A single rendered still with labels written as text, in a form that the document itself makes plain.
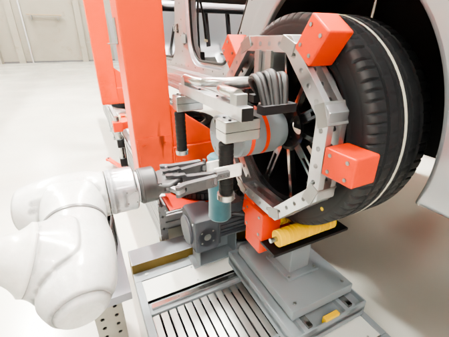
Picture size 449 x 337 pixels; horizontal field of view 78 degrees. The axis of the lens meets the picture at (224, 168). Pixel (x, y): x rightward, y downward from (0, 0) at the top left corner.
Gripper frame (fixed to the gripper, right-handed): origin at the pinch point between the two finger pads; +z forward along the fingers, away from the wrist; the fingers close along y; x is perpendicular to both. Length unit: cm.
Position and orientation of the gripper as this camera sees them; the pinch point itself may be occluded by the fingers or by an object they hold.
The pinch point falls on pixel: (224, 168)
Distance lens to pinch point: 66.4
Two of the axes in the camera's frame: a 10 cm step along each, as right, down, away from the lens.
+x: 0.0, -9.1, -4.1
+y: 4.5, 3.7, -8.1
